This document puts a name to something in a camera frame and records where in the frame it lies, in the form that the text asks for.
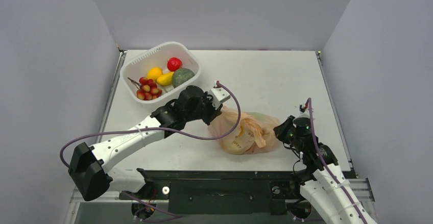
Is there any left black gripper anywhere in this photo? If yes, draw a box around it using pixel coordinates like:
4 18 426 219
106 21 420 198
185 91 223 126

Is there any translucent orange plastic bag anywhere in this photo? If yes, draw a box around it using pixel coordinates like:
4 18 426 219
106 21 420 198
208 106 281 155

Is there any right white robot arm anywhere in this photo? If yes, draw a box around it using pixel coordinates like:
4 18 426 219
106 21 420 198
274 115 376 223

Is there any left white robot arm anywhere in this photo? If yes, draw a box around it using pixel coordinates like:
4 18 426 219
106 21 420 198
68 85 231 201

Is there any green fake avocado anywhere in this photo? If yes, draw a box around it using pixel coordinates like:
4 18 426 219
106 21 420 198
172 68 195 88

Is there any yellow fake mango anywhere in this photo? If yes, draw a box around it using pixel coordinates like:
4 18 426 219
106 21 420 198
156 71 174 86

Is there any red fake apple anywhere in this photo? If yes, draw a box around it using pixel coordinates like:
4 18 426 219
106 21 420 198
167 57 183 72

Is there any red fake grape bunch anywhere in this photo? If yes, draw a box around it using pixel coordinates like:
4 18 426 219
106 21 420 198
128 77 162 101

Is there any yellow fake lemon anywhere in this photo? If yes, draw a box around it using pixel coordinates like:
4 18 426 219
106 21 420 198
147 67 163 81

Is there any white plastic basket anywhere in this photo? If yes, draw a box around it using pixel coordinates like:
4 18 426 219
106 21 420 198
120 41 202 114

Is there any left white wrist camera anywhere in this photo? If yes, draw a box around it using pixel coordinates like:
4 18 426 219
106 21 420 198
208 81 231 109

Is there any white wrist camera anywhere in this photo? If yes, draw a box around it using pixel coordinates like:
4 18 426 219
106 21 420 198
208 81 231 109
299 97 314 119

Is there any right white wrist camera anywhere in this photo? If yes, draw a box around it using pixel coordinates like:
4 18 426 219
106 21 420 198
299 97 314 119

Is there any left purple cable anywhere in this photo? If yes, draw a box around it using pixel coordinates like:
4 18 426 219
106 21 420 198
59 81 242 169

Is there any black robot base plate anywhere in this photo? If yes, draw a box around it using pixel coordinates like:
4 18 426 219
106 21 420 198
119 169 314 215

